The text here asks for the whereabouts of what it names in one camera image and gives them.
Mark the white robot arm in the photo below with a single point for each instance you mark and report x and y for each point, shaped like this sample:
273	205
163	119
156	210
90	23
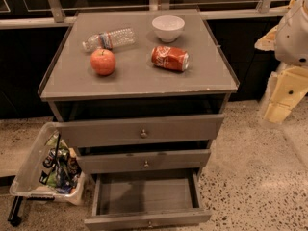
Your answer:
296	18

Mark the grey middle drawer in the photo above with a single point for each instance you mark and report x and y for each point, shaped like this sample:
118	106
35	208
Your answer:
141	161

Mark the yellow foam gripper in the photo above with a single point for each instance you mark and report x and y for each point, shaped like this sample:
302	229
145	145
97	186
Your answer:
293	38

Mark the snack packets in bin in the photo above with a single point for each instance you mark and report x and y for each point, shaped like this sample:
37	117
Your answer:
63	169

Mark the crushed red soda can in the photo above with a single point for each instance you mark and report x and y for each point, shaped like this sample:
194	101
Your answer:
171	58

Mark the metal railing with brackets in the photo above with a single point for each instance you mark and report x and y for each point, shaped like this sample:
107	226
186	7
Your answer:
22	14

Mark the grey bottom drawer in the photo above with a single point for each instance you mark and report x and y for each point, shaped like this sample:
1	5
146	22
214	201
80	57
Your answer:
146	199

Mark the clear plastic storage bin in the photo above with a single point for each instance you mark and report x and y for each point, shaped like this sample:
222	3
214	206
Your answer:
26	182

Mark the black bin wheel leg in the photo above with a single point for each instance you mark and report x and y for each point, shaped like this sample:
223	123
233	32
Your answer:
14	219

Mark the grey drawer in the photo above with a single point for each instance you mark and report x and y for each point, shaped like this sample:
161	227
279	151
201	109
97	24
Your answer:
146	199
141	161
126	131

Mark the clear plastic water bottle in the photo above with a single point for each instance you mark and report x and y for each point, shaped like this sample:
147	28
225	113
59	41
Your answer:
110	39

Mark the grey top drawer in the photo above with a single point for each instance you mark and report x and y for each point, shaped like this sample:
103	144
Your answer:
126	131

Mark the white bowl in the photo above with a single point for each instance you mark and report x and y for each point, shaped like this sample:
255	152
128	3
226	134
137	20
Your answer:
168	28

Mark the red apple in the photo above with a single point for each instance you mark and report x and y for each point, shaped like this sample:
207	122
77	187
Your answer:
103	62

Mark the grey drawer cabinet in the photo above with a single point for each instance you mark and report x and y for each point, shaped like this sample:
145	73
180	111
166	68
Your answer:
138	88

